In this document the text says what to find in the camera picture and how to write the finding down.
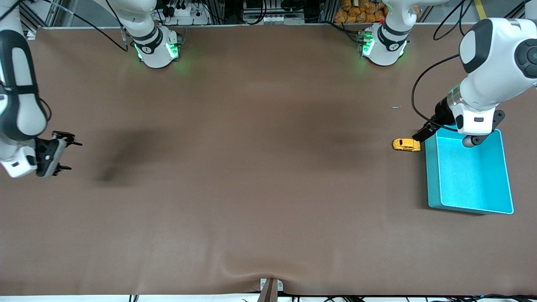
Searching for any yellow beetle toy car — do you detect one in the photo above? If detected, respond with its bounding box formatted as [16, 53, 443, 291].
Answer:
[392, 138, 421, 153]

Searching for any teal plastic bin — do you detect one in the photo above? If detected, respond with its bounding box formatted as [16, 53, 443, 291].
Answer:
[424, 125, 515, 216]

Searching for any orange packets pile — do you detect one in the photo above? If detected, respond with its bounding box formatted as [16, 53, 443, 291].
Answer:
[334, 0, 387, 24]

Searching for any brown table mat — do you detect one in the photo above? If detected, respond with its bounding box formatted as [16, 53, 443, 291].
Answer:
[0, 23, 537, 297]

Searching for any white power strip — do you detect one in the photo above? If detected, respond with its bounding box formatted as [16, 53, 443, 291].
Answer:
[164, 0, 210, 26]

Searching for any white terminal block unit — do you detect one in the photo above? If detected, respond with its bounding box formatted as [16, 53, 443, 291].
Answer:
[242, 0, 306, 26]

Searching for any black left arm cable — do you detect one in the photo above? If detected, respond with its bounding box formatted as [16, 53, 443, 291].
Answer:
[412, 0, 483, 133]

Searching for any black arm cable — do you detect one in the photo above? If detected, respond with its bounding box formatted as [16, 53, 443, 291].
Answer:
[412, 0, 483, 133]
[42, 0, 129, 53]

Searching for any aluminium frame post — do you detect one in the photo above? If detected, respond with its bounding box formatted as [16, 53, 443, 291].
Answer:
[17, 0, 63, 41]

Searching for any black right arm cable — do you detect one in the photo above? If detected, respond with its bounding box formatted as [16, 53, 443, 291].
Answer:
[42, 0, 129, 53]

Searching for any metal clamp bracket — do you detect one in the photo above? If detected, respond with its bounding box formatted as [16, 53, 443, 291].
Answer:
[260, 278, 284, 302]

